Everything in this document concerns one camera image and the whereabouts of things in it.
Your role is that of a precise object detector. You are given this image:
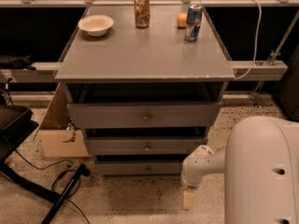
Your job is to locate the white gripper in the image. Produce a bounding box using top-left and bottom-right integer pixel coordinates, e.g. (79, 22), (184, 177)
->
(180, 145), (214, 210)

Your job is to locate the grey bottom drawer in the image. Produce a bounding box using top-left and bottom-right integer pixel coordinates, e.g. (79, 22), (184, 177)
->
(95, 161), (181, 175)

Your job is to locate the grey drawer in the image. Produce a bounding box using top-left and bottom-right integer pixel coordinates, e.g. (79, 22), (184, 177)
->
(95, 161), (181, 175)
(84, 136), (207, 155)
(67, 102), (221, 129)

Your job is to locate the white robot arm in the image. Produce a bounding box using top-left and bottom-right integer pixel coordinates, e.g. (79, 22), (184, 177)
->
(180, 116), (299, 224)

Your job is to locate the grey top drawer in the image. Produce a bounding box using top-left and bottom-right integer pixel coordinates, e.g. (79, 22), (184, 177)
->
(67, 102), (221, 129)

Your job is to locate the grey middle drawer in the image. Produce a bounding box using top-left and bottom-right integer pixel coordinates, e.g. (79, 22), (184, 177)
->
(84, 136), (207, 155)

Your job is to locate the grey drawer cabinet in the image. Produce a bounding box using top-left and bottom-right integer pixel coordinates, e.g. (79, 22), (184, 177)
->
(56, 5), (234, 164)

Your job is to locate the cardboard box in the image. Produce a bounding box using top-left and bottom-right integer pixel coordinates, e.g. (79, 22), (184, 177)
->
(38, 85), (89, 158)

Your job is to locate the orange fruit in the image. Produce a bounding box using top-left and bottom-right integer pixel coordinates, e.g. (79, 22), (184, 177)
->
(177, 13), (187, 28)

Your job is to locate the black stand with base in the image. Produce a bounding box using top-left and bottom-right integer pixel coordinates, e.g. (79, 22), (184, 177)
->
(0, 105), (92, 224)

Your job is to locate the blue silver energy drink can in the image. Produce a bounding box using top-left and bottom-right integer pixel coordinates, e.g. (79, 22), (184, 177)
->
(185, 4), (203, 42)

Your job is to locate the white bowl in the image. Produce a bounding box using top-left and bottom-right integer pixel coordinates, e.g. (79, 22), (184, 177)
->
(78, 15), (114, 37)

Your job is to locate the brown patterned can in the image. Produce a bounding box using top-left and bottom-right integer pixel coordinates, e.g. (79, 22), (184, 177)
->
(135, 0), (150, 28)

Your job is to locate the black floor cable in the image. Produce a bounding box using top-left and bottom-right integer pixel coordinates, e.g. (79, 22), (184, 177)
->
(13, 148), (92, 224)

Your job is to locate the grey metal rail beam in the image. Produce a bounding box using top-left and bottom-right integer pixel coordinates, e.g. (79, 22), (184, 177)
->
(0, 61), (287, 83)

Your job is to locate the white cable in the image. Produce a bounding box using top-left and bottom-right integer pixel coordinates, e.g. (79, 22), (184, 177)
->
(233, 0), (263, 80)

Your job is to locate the black object on rail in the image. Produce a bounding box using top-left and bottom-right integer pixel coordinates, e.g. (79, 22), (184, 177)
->
(0, 55), (35, 70)

